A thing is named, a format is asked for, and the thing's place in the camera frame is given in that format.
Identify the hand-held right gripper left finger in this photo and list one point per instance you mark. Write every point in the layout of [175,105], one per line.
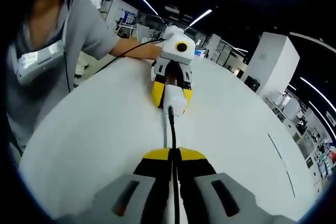
[152,171]

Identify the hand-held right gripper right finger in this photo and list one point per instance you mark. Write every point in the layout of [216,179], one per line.
[197,171]

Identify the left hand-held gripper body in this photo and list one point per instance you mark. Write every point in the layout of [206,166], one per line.
[170,52]

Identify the white charger adapter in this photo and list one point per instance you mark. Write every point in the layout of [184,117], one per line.
[174,98]

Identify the white desk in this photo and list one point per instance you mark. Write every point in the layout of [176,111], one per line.
[105,129]

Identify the long ceiling light strip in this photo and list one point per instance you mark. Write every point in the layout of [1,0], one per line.
[200,17]
[144,0]

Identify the office shelves with equipment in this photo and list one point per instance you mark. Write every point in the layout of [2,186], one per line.
[307,134]

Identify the person's torso grey shirt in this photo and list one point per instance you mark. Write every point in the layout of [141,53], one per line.
[39,98]

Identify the white worn chest device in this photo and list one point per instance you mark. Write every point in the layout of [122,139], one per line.
[39,58]

